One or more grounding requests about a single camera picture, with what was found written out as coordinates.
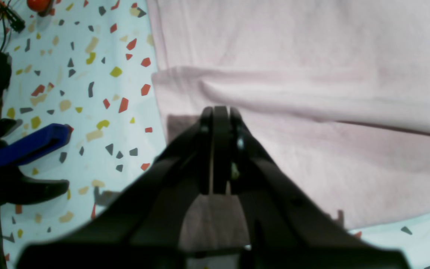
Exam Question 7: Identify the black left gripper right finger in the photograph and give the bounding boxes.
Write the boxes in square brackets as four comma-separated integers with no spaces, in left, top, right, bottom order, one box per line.
[214,106,408,269]

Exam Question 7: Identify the pink T-shirt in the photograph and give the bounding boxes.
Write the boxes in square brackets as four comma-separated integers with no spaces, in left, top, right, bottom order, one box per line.
[147,0,430,229]

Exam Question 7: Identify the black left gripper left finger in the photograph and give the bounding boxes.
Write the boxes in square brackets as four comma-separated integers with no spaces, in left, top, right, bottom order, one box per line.
[17,107,213,269]

